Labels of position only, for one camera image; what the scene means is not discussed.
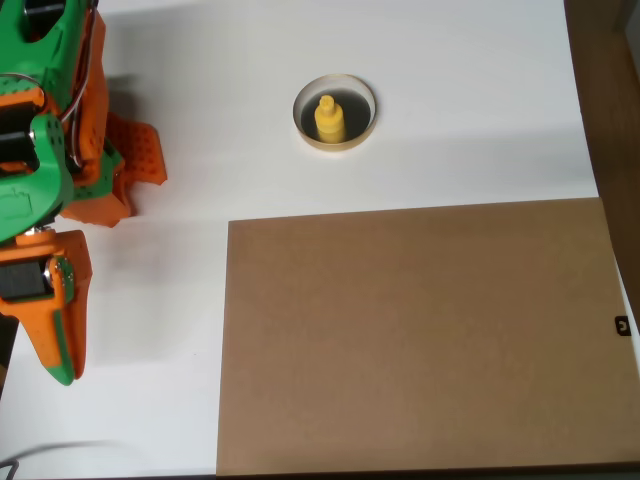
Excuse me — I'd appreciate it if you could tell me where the small yellow plastic piece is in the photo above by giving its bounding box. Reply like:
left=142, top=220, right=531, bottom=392
left=313, top=93, right=348, bottom=144

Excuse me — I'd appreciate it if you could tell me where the brown fibreboard sheet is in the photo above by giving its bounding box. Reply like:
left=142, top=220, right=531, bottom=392
left=215, top=197, right=640, bottom=479

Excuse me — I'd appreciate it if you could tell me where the orange robot base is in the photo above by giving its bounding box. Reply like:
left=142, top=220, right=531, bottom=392
left=59, top=112, right=169, bottom=230

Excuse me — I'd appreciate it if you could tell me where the round dish, dark inside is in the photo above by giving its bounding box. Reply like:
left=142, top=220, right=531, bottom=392
left=292, top=73, right=379, bottom=158

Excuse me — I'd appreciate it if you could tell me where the grey cable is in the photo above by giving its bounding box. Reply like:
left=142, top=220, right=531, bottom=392
left=0, top=439, right=121, bottom=480

